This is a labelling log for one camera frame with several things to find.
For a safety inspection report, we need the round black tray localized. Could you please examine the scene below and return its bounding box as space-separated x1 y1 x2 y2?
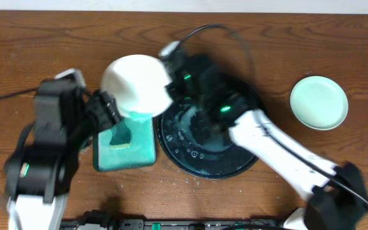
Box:
157 96 258 180

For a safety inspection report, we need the dark green scrubbing sponge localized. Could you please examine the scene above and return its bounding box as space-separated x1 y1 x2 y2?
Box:
109 123 132 149

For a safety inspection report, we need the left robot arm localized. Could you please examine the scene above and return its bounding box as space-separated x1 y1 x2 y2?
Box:
4 79 121 229

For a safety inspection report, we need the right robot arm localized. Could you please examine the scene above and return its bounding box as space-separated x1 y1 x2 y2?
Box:
159 50 368 229

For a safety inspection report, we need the white plate with green stain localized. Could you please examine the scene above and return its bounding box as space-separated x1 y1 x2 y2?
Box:
100 54 173 120

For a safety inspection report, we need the dark green rectangular soap tray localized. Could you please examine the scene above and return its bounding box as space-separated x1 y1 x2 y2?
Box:
93 113 157 172

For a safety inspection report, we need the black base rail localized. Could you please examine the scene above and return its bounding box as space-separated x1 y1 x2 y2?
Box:
59 210 282 230

